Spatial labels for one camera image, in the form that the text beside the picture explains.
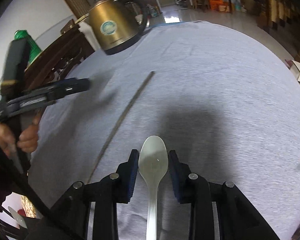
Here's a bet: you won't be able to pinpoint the carved dark wooden sideboard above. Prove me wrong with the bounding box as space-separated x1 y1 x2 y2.
25 25 95 90

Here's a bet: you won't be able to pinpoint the person's left hand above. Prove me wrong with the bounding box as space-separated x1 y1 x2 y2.
0 112 42 156

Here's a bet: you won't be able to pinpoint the green thermos jug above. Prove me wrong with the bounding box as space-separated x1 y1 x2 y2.
14 29 43 66

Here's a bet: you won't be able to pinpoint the grey blue-edged table cloth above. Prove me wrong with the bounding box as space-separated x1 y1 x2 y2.
29 21 300 239

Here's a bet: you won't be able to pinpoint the dark metal chopstick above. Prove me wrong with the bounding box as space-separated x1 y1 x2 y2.
85 71 155 184

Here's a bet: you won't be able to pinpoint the brass electric kettle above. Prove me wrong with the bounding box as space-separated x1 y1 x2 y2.
88 0 148 55

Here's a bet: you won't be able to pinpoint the orange boxes under table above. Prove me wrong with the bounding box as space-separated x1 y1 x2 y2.
209 0 230 12

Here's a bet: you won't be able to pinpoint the silver metal spoon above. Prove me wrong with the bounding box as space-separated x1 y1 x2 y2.
138 135 168 239

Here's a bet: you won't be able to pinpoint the small white wooden stool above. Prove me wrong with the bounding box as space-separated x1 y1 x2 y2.
290 60 300 82

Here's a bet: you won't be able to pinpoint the wooden chair behind sideboard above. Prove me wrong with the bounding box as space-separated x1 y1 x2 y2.
60 19 76 35

